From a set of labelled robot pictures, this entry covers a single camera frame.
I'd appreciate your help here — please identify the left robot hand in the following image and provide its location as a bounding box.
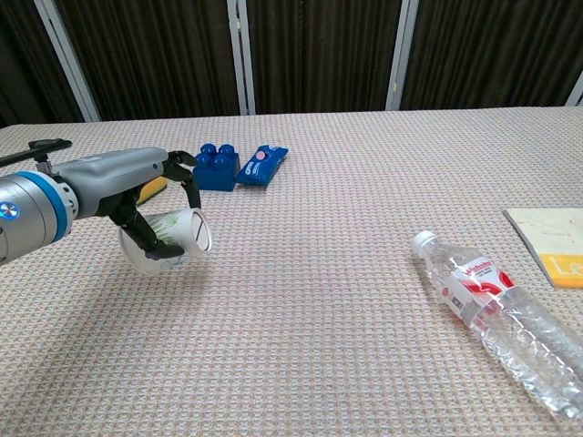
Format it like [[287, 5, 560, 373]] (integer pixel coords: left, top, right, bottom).
[[53, 147, 203, 260]]

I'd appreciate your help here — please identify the white paper cup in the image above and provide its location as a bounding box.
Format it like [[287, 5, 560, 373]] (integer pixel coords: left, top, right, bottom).
[[117, 208, 214, 276]]

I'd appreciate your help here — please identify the yellow sponge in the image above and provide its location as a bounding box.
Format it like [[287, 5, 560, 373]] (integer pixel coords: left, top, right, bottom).
[[136, 177, 170, 207]]

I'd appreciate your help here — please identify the blue toy brick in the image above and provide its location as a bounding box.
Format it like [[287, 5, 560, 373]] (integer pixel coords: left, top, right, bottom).
[[192, 143, 241, 193]]

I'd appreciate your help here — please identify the blue snack packet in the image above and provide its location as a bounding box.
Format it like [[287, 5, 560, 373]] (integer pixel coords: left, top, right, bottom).
[[234, 144, 290, 187]]

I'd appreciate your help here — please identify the beige woven tablecloth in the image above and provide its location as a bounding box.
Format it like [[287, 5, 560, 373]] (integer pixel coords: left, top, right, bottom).
[[0, 106, 583, 437]]

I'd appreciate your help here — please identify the clear plastic water bottle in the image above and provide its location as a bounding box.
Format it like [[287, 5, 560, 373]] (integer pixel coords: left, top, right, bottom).
[[412, 229, 583, 422]]

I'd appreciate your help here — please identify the black bracket on arm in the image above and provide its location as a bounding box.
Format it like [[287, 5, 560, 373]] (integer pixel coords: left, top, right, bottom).
[[0, 137, 74, 170]]

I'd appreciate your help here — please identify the grey partition post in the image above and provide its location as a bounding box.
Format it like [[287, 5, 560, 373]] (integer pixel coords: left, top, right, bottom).
[[32, 0, 101, 123], [566, 75, 583, 108], [384, 0, 419, 112], [226, 0, 257, 116]]

